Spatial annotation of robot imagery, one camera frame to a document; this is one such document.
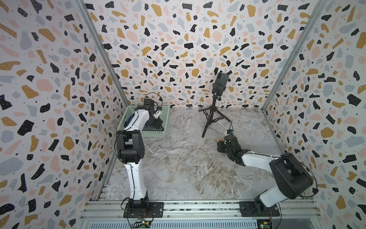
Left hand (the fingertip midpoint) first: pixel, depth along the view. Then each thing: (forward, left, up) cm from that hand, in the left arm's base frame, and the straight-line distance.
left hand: (156, 124), depth 100 cm
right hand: (-14, -43, -4) cm, 46 cm away
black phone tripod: (+6, -40, +5) cm, 40 cm away
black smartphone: (+13, -43, +23) cm, 51 cm away
